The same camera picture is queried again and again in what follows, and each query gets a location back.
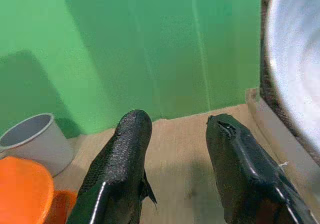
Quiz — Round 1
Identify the green backdrop board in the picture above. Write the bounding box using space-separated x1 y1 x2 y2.
0 0 262 139

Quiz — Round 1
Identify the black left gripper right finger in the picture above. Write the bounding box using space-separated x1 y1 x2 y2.
206 113 318 224

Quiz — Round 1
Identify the silver metal bowl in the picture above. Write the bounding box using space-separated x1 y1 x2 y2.
265 0 320 154

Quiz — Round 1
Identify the orange plastic cup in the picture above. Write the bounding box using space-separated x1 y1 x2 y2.
0 156 78 224

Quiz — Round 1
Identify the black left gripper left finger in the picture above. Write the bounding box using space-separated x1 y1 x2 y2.
65 109 158 224

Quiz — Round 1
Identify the white cup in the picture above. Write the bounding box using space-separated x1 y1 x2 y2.
0 113 75 178

